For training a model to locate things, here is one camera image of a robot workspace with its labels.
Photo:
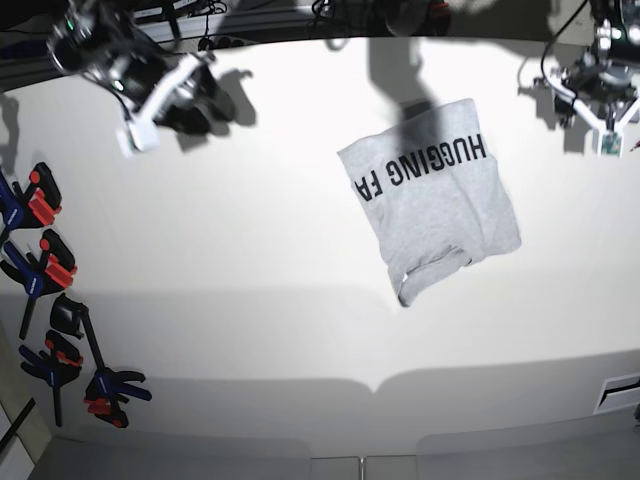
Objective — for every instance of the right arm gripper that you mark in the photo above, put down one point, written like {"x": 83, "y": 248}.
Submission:
{"x": 188, "y": 100}

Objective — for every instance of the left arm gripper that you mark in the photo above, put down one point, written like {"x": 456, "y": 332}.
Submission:
{"x": 601, "y": 95}

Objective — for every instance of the grey T-shirt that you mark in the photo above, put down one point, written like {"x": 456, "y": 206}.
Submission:
{"x": 431, "y": 191}

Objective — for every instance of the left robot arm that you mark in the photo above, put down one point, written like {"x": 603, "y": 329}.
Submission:
{"x": 615, "y": 34}

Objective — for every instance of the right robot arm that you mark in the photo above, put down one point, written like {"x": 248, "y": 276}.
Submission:
{"x": 100, "y": 41}

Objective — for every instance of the upper blue red clamp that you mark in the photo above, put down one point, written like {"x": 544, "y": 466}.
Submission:
{"x": 32, "y": 208}

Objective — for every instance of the blue red clamp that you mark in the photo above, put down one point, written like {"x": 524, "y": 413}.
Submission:
{"x": 57, "y": 367}
{"x": 32, "y": 208}
{"x": 52, "y": 272}

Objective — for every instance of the middle blue red clamp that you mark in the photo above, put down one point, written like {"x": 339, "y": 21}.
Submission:
{"x": 52, "y": 272}

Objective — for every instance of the lower blue red clamp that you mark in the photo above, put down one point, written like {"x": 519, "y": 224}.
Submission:
{"x": 57, "y": 367}

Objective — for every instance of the white table label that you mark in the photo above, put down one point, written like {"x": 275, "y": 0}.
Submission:
{"x": 618, "y": 393}

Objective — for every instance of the long bar clamp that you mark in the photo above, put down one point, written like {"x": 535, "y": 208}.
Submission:
{"x": 108, "y": 389}

